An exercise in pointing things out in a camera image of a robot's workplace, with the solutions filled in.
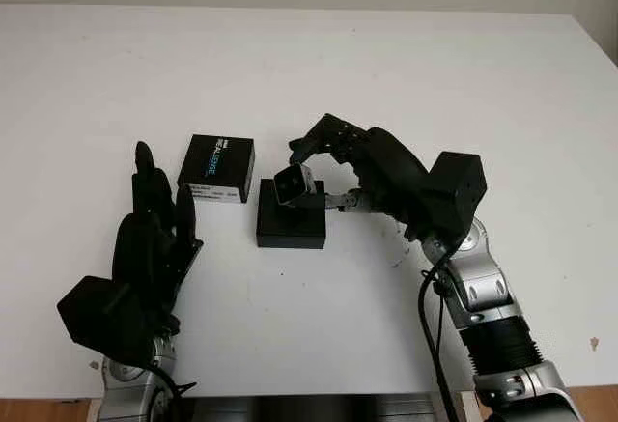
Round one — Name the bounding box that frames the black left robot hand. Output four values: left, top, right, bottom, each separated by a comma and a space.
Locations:
110, 140, 204, 341

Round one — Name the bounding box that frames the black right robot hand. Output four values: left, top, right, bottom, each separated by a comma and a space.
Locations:
288, 112, 435, 242

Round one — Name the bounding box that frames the small silver RealSense camera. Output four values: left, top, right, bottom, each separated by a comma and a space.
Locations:
272, 163, 325, 211

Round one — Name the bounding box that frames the black RealSense box lid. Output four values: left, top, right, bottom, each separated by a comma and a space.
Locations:
177, 134, 256, 205

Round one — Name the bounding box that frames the dark grey robot torso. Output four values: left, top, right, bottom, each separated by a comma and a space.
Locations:
181, 395, 443, 422

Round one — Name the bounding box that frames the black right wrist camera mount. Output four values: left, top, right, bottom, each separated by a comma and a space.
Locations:
424, 150, 487, 242

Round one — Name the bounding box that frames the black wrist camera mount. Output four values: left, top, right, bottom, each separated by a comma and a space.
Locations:
56, 275, 155, 363
424, 150, 487, 242

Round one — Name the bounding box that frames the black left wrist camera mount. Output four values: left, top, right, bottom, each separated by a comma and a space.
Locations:
56, 275, 155, 363

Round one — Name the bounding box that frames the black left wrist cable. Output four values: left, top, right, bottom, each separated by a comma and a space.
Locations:
144, 363, 199, 422

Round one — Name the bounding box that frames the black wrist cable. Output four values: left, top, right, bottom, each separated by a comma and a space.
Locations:
417, 267, 460, 422
144, 363, 199, 422

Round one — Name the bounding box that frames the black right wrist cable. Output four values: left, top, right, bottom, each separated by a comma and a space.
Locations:
417, 267, 460, 422

